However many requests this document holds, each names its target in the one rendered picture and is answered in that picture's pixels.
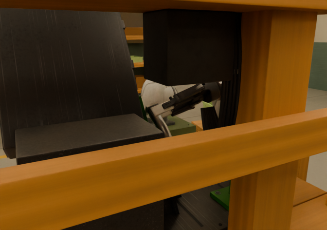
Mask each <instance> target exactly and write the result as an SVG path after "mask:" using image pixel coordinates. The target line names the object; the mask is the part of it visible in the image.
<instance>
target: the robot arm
mask: <svg viewBox="0 0 327 230"><path fill-rule="evenodd" d="M221 84H222V81H221V82H210V83H200V84H190V85H179V86H169V87H168V86H165V85H162V84H159V83H156V82H153V81H150V80H146V81H145V82H144V84H143V86H142V90H141V98H142V102H143V105H144V109H145V107H146V105H149V104H151V103H154V102H156V101H157V102H158V105H156V106H154V107H151V108H150V110H151V112H152V113H153V115H154V116H158V115H161V116H162V118H163V120H164V121H165V123H166V125H167V126H169V125H175V122H174V121H171V120H169V119H168V118H167V116H169V115H171V116H175V115H178V114H180V113H183V112H185V111H188V110H192V109H194V108H195V105H197V104H199V103H201V101H204V102H206V103H210V102H212V105H213V106H214V107H215V110H216V113H217V116H218V117H219V108H220V97H221ZM146 117H147V120H148V122H149V123H150V124H151V125H153V126H155V124H154V122H153V120H152V119H151V117H150V115H147V116H146ZM155 127H156V126H155Z"/></svg>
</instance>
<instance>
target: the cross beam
mask: <svg viewBox="0 0 327 230"><path fill-rule="evenodd" d="M326 151H327V108H323V109H318V110H313V111H308V112H302V113H297V114H291V115H285V116H279V117H274V118H269V119H264V120H258V121H253V122H248V123H242V124H237V125H232V126H226V127H221V128H216V129H210V130H205V131H200V132H194V133H189V134H182V135H177V136H172V137H166V138H161V139H155V140H151V141H145V142H140V143H134V144H129V145H124V146H119V147H113V148H108V149H102V150H97V151H92V152H87V153H80V154H74V155H69V156H64V157H59V158H53V159H48V160H42V161H37V162H32V163H27V164H21V165H16V166H11V167H6V168H0V230H62V229H65V228H69V227H72V226H75V225H79V224H82V223H86V222H89V221H92V220H95V219H99V218H102V217H105V216H109V215H112V214H116V213H119V212H122V211H127V210H129V209H133V208H136V207H140V206H143V205H146V204H150V203H153V202H157V201H160V200H163V199H167V198H170V197H173V196H176V195H180V194H183V193H187V192H191V191H194V190H198V189H201V188H204V187H208V186H211V185H214V184H217V183H221V182H224V181H228V180H231V179H234V178H238V177H241V176H245V175H248V174H251V173H255V172H258V171H262V170H265V169H269V168H272V167H275V166H279V165H282V164H286V163H289V162H292V161H295V160H299V159H302V158H305V157H309V156H312V155H316V154H319V153H323V152H326Z"/></svg>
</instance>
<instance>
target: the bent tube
mask: <svg viewBox="0 0 327 230"><path fill-rule="evenodd" d="M156 105H158V102H157V101H156V102H154V103H151V104H149V105H146V107H145V113H146V115H150V117H151V119H152V120H153V122H154V124H155V126H156V127H157V128H158V129H159V130H161V131H162V132H163V137H164V138H166V137H171V136H172V135H171V133H170V130H169V128H168V126H167V125H166V123H165V121H164V120H163V118H162V116H161V115H158V116H154V115H153V113H152V112H151V110H150V108H151V107H154V106H156Z"/></svg>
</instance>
